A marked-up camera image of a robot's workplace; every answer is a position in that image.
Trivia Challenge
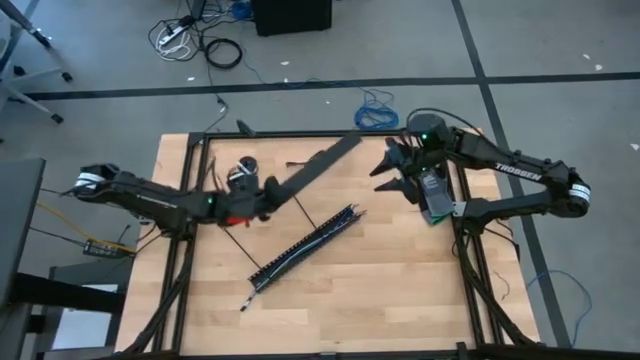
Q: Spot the black slotted cable duct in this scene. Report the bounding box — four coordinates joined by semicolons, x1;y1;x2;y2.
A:
247;203;369;294

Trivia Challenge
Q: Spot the grey desk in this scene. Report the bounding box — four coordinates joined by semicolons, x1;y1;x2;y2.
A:
0;157;47;311

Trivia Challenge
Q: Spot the black controller box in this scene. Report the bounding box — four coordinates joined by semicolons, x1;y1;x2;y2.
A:
82;238;125;260

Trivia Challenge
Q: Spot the blue cable coil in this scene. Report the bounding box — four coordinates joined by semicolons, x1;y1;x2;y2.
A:
353;88;401;130

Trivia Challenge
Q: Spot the black furniture beam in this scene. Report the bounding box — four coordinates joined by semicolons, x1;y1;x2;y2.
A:
9;272;127;315

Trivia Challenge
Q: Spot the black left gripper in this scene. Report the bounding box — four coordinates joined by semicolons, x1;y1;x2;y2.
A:
224;172;294;224

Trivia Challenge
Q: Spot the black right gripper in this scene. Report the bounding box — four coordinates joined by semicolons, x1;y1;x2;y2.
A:
369;137;446;204

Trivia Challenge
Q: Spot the black zip tie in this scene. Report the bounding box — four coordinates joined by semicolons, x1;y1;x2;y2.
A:
222;226;262;270
292;195;320;230

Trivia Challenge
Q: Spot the black cabinet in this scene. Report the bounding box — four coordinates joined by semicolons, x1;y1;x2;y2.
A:
250;0;334;38

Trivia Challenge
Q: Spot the grey office chair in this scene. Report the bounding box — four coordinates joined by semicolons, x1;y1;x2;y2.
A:
0;0;75;125

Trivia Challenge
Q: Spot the coiled black cable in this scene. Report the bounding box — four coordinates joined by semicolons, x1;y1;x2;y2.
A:
204;38;244;70

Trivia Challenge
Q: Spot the white power strip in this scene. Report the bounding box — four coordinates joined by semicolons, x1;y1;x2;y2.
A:
157;22;190;49

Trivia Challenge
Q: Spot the loose blue floor cable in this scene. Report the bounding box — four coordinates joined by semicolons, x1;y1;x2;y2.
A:
524;269;594;349

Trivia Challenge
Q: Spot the black aluminium table frame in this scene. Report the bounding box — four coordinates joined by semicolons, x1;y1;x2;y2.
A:
115;113;542;360

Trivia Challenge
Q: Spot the thin black wire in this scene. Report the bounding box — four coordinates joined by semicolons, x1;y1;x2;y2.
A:
492;270;512;302

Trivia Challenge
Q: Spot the black duct cover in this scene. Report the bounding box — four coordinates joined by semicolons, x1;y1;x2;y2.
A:
272;134;363;207

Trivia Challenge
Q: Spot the white cable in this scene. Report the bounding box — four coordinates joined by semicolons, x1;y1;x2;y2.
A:
239;202;369;312

